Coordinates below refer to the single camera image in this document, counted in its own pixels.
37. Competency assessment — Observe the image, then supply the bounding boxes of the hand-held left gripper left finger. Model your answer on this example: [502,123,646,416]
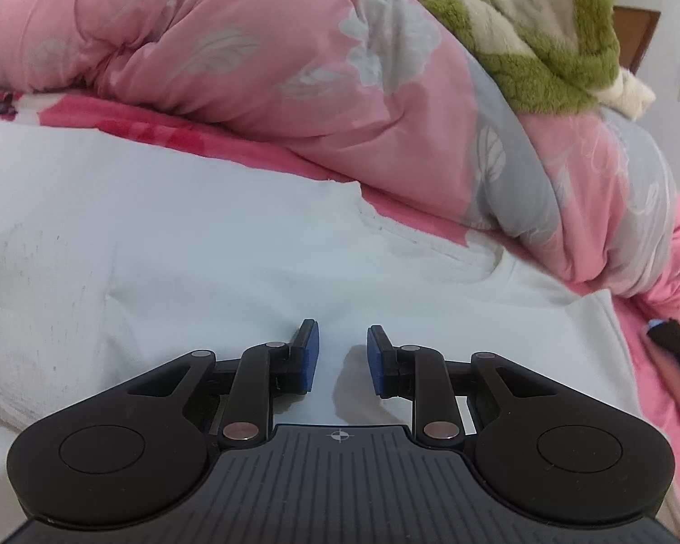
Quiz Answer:
[126,319,321,447]

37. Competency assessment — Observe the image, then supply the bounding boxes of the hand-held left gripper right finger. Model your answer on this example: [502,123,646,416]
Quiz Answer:
[367,325,556,448]

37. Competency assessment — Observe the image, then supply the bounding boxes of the white sweatshirt with orange print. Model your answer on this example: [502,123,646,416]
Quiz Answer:
[0,119,641,522]

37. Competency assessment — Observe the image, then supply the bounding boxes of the pink floral bed sheet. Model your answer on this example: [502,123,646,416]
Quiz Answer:
[0,87,680,505]

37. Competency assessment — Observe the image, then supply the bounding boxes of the pink and grey floral duvet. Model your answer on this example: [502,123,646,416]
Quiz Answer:
[0,0,680,318]

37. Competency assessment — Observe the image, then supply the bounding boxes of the green and cream fleece garment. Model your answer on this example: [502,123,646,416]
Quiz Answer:
[371,0,655,121]

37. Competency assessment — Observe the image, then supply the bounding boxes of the brown wooden door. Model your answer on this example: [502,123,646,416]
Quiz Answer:
[612,5,661,76]

